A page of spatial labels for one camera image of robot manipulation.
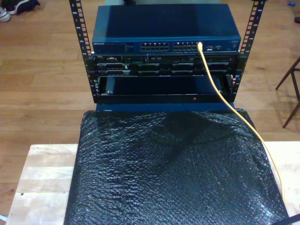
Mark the blue rack platform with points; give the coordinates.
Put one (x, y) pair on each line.
(140, 107)

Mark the black rack tray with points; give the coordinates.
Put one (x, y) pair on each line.
(164, 98)

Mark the black rack server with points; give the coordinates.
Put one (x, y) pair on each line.
(164, 61)

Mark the black bubble mat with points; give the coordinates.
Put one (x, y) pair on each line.
(164, 187)

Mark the brown wooden chair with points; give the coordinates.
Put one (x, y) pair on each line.
(288, 73)

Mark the black sneaker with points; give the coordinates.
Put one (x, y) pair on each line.
(23, 5)

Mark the white sneaker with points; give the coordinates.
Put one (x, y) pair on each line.
(4, 15)

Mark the small blue object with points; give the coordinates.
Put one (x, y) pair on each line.
(291, 3)

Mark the black rack frame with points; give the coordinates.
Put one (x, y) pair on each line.
(89, 77)

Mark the blue network switch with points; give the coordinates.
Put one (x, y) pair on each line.
(164, 23)

